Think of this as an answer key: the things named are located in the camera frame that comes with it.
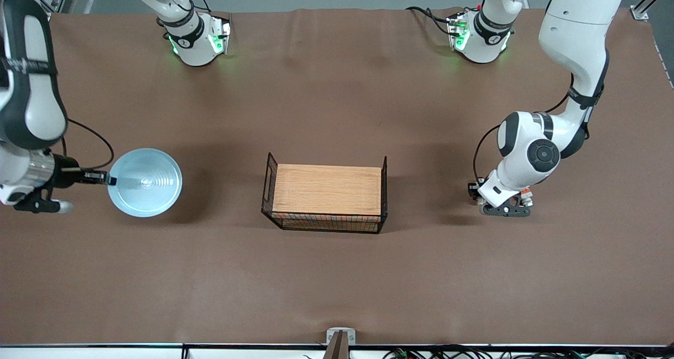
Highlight brown table cover sheet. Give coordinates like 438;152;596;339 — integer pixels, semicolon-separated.
0;7;674;346

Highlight base connector box green light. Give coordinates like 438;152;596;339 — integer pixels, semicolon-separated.
207;13;232;55
447;12;470;52

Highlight grey mount bracket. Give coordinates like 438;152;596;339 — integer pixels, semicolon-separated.
322;327;356;359

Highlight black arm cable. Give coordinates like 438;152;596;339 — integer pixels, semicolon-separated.
472;74;576;187
61;118;115;172

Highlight wooden board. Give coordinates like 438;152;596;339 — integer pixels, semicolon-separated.
272;164;382;216

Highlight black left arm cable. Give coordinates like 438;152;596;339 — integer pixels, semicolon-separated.
472;74;576;187

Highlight black wire basket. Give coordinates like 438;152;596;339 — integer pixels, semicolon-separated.
261;152;389;235

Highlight black base cables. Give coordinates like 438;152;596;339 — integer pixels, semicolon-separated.
405;5;454;36

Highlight light blue round plate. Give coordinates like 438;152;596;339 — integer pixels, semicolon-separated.
107;148;183;218

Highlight black cable bundle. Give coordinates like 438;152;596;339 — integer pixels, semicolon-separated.
383;345;674;359

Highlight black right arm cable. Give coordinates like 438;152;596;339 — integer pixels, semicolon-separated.
61;118;115;172

